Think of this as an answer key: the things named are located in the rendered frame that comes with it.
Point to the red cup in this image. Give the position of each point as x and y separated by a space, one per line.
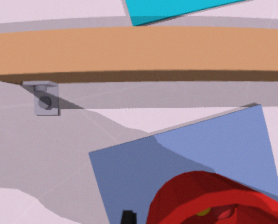
189 193

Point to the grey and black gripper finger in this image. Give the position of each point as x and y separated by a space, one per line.
128 217

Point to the grey metal bracket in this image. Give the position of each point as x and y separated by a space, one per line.
46 97

